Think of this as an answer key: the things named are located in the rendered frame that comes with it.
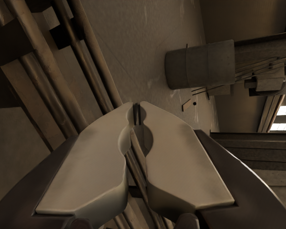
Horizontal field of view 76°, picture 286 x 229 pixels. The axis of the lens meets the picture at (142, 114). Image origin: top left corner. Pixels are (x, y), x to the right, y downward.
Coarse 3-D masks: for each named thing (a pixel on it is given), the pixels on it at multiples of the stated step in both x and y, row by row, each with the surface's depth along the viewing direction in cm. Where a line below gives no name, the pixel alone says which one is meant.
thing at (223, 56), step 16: (192, 48) 250; (208, 48) 236; (224, 48) 227; (176, 64) 250; (192, 64) 241; (208, 64) 232; (224, 64) 226; (176, 80) 258; (192, 80) 251; (208, 80) 245; (224, 80) 239
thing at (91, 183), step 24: (96, 120) 10; (120, 120) 10; (96, 144) 8; (120, 144) 9; (72, 168) 7; (96, 168) 7; (120, 168) 7; (48, 192) 6; (72, 192) 6; (96, 192) 6; (120, 192) 7; (96, 216) 6
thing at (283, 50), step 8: (240, 40) 361; (248, 40) 356; (256, 40) 353; (264, 40) 350; (272, 40) 347; (280, 40) 340; (240, 48) 367; (248, 48) 360; (256, 48) 353; (264, 48) 346; (272, 48) 328; (280, 48) 325; (240, 56) 356; (248, 56) 353; (256, 56) 350; (264, 56) 347; (272, 56) 344; (280, 56) 341; (216, 136) 801; (224, 136) 788; (232, 136) 774; (240, 136) 762; (248, 136) 750; (256, 136) 738; (264, 136) 727; (272, 136) 716; (280, 136) 705
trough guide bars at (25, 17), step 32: (0, 0) 13; (0, 32) 14; (32, 32) 13; (64, 32) 19; (0, 64) 16; (32, 64) 15; (96, 64) 20; (64, 96) 15; (96, 96) 22; (64, 128) 17; (128, 160) 25; (160, 224) 31
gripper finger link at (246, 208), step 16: (208, 144) 8; (224, 160) 7; (224, 176) 7; (240, 176) 6; (256, 176) 6; (240, 192) 6; (256, 192) 6; (272, 192) 6; (224, 208) 6; (240, 208) 6; (256, 208) 5; (272, 208) 5; (208, 224) 5; (224, 224) 5; (240, 224) 5; (256, 224) 5; (272, 224) 5
